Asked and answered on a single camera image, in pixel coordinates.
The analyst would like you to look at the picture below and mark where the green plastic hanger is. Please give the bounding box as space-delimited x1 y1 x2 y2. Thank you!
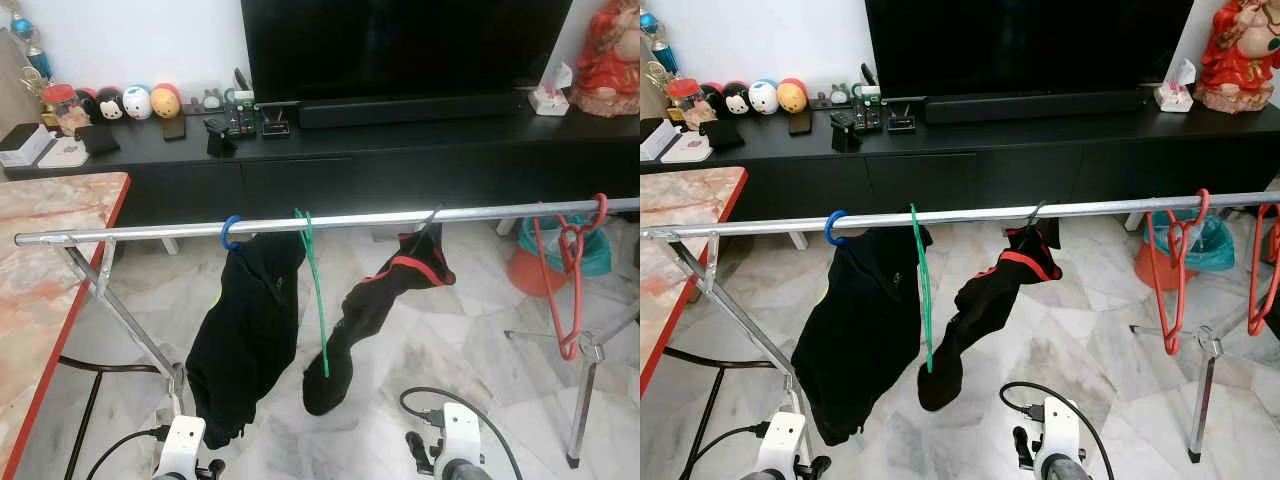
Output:
293 207 332 380
907 202 937 374

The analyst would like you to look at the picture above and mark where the black metal table frame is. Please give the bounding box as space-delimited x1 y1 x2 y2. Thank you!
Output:
55 354 187 480
660 346 793 480

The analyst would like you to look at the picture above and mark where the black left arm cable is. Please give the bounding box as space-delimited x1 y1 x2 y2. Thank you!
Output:
686 421 771 480
84 424 173 480

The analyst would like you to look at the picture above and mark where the marble table red edge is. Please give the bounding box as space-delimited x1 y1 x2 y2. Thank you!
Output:
640 166 749 398
0 171 132 480

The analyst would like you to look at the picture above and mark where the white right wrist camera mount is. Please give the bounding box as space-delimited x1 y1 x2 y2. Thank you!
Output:
1034 396 1083 471
431 401 488 469

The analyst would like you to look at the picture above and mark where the black flat television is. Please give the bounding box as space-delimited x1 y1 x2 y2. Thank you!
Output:
240 0 574 104
865 0 1197 100

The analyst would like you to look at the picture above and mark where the black wallet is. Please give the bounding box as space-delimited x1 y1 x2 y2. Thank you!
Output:
74 124 122 159
699 117 747 154

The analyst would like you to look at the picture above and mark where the red seated figurine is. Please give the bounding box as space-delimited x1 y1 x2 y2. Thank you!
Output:
570 0 641 119
1194 0 1280 114

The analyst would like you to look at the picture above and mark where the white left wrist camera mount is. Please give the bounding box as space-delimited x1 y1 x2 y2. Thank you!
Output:
153 414 207 480
756 409 810 480

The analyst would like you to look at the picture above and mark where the black remote holder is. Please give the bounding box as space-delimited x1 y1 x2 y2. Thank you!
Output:
829 111 864 154
203 116 240 159

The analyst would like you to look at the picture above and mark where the red plastic hanger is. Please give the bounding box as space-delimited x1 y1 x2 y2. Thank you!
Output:
1149 187 1212 357
530 192 610 363
1246 202 1280 338

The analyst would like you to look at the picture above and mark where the clear jar red lid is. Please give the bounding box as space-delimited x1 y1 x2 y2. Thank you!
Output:
41 83 83 138
664 77 706 131

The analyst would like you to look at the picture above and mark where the orange bin teal liner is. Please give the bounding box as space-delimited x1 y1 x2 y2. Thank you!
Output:
506 214 614 299
1132 209 1237 293

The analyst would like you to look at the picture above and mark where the gold trophy blue ball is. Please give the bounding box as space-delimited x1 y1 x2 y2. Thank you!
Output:
640 8 683 96
0 5 54 101

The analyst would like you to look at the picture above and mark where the white cardboard box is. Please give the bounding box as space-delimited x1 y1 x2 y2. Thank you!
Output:
640 117 682 163
0 122 57 169

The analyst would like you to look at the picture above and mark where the black shirt yellow logo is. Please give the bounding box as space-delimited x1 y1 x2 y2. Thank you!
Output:
789 225 934 448
185 230 308 450

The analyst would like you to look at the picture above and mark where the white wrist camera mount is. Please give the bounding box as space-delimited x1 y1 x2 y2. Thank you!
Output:
1034 396 1083 471
153 414 207 480
756 409 810 480
431 401 488 469

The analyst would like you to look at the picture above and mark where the white tissue box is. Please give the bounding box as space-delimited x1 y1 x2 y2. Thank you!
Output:
529 62 573 118
1154 59 1199 114

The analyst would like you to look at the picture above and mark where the white pink pouch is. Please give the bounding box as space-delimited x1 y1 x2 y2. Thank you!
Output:
36 136 91 170
660 131 714 165

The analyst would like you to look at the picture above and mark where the black soundbar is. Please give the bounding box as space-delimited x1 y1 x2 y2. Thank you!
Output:
923 89 1152 126

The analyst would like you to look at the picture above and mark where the silver metal clothes rack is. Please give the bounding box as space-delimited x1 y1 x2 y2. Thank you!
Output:
14 196 641 471
640 189 1280 464

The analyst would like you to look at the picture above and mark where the black garment red trim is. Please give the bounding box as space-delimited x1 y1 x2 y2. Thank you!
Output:
301 224 458 418
916 219 1064 413

